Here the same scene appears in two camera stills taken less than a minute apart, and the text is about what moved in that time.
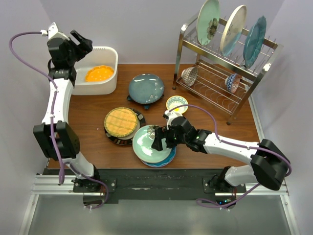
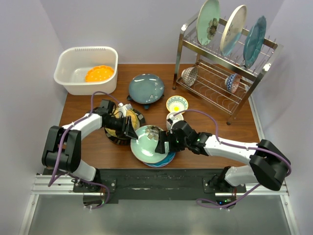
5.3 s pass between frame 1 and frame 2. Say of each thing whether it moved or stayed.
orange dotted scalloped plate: stayed
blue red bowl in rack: stayed
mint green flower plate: stayed
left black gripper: moved
